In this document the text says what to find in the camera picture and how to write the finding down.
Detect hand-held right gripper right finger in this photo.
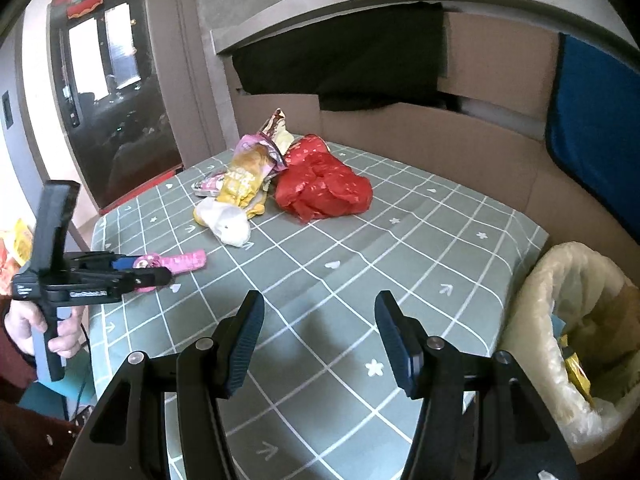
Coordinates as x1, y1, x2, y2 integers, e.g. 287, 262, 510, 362
375, 290, 573, 480

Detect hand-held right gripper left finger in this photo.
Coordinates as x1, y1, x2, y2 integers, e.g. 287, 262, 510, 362
72, 290, 266, 480

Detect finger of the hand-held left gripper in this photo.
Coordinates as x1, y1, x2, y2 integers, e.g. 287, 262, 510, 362
67, 252, 136, 276
117, 266, 173, 303

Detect pink strip wrapper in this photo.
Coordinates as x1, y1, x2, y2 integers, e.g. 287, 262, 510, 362
132, 250, 208, 292

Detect yellow and white packet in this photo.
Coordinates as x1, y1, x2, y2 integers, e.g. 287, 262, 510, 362
192, 195, 252, 247

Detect trash bin with yellow bag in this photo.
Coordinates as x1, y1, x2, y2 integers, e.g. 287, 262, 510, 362
500, 242, 640, 466

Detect person's left forearm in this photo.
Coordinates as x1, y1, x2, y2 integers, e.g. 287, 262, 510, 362
0, 317, 38, 396

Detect person's left hand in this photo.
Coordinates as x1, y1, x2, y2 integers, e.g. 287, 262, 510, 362
5, 302, 83, 359

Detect green checked tablecloth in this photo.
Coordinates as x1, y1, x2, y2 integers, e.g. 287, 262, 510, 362
90, 142, 548, 480

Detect yellow crumpled wrapper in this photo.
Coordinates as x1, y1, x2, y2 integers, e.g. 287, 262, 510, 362
220, 160, 275, 209

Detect glass sliding door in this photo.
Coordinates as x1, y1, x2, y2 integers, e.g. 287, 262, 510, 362
47, 0, 183, 213

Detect pink purple snack packet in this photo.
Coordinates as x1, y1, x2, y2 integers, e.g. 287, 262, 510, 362
232, 133, 283, 181

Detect red plastic bag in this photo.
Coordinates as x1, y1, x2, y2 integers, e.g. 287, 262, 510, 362
275, 134, 373, 223

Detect gold brown wrapper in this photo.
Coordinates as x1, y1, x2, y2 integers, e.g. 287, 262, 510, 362
257, 108, 293, 153

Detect large brown cardboard panel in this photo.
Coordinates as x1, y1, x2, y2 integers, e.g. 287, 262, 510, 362
225, 52, 640, 261

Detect blue towel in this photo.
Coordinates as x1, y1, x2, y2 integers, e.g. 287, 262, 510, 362
545, 32, 640, 241

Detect black cloth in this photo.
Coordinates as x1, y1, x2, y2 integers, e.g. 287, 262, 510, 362
232, 2, 446, 111

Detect small brown cardboard panel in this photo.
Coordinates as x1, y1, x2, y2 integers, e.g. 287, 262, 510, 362
442, 10, 561, 100

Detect black cable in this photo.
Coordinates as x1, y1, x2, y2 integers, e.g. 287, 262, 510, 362
64, 352, 97, 423

